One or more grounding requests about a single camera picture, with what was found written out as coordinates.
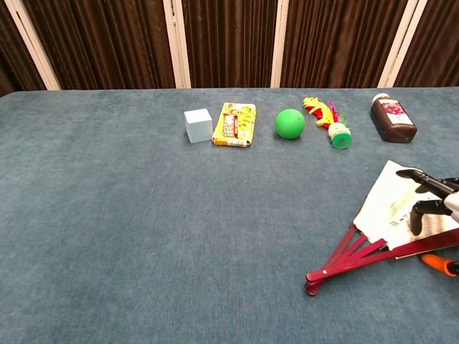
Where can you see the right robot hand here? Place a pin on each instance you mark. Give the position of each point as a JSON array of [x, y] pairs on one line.
[[430, 184]]

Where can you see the yellow snack packet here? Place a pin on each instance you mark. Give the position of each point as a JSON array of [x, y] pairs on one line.
[[235, 125]]

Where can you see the dark juice bottle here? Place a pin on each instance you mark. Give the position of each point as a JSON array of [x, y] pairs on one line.
[[394, 122]]

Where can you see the green ball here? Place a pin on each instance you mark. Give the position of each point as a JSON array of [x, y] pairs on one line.
[[289, 124]]

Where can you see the red ribbed white folding fan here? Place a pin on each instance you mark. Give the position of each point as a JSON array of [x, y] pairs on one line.
[[380, 204]]

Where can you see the feather shuttlecock with green base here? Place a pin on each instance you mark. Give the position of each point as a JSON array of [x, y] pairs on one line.
[[339, 135]]

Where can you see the white screen post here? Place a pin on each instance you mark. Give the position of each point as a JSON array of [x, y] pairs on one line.
[[177, 46], [32, 43], [401, 46], [279, 43]]

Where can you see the light blue cube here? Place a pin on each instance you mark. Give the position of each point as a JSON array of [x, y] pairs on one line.
[[198, 126]]

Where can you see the blue felt table cover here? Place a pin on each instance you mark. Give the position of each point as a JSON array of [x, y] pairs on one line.
[[143, 222]]

